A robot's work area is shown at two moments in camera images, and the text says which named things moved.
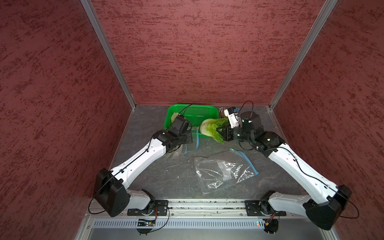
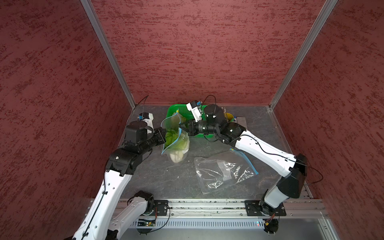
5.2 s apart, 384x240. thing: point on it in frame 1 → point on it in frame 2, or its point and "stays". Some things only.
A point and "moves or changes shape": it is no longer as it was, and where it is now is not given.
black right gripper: [226, 134] → [192, 129]
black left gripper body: [185, 138] → [155, 139]
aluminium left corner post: [89, 8] stays
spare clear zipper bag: [223, 171] stays
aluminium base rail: [203, 209] stays
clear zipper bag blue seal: [193, 145] moves or changes shape
